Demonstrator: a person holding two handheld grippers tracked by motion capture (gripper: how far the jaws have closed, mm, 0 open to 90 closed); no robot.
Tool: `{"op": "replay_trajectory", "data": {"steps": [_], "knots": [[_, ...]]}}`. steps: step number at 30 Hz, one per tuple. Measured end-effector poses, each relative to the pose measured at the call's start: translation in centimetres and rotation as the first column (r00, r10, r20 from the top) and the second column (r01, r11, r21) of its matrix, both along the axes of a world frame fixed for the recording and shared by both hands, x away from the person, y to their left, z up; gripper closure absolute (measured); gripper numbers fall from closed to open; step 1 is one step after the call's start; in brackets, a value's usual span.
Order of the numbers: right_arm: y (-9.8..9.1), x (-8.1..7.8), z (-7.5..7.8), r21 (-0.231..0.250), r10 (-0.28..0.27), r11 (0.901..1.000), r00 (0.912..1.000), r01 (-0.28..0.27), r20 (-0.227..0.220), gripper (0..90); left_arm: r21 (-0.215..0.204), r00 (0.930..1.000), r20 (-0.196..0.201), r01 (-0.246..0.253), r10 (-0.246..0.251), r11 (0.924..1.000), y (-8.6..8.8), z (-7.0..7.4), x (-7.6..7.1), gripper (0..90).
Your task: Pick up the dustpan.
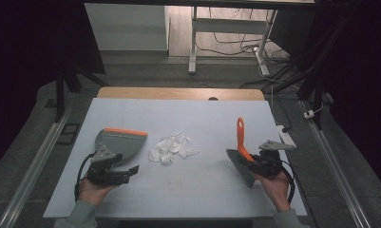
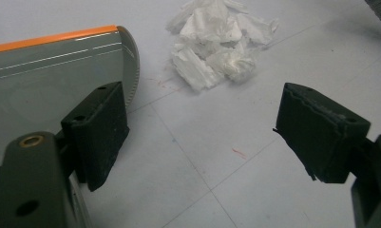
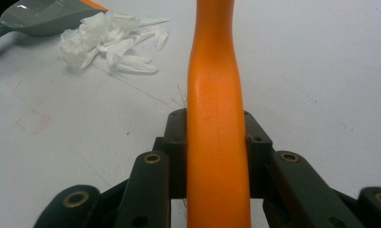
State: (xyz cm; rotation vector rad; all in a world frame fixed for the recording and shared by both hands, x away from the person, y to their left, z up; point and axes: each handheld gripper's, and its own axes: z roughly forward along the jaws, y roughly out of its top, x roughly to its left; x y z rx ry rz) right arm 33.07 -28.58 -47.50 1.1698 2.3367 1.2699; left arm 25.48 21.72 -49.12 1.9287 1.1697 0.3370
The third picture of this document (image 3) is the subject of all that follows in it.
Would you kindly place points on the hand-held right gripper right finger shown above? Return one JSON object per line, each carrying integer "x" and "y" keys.
{"x": 257, "y": 148}

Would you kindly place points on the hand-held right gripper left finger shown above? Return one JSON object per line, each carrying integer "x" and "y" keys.
{"x": 177, "y": 152}

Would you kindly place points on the pile of white paper scraps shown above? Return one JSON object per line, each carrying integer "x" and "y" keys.
{"x": 93, "y": 41}

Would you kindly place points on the gray dustpan with orange edge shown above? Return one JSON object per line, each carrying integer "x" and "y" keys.
{"x": 42, "y": 19}

